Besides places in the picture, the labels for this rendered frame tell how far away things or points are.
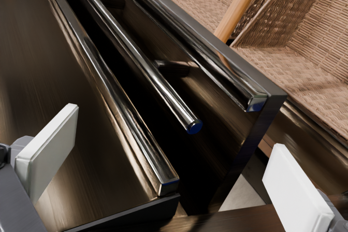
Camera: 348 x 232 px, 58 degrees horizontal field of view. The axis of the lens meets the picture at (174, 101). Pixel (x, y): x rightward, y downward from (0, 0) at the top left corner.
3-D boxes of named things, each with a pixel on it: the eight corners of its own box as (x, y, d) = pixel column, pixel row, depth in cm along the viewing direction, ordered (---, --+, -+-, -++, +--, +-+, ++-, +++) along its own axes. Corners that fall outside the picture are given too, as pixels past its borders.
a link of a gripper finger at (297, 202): (321, 212, 14) (336, 215, 14) (274, 142, 21) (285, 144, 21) (299, 263, 15) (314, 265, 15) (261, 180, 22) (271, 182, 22)
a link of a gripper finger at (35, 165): (27, 217, 14) (11, 214, 14) (74, 146, 21) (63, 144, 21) (31, 160, 13) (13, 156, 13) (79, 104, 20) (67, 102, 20)
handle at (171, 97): (242, 118, 29) (234, 131, 30) (118, -8, 51) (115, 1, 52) (191, 121, 26) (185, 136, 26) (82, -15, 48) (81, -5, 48)
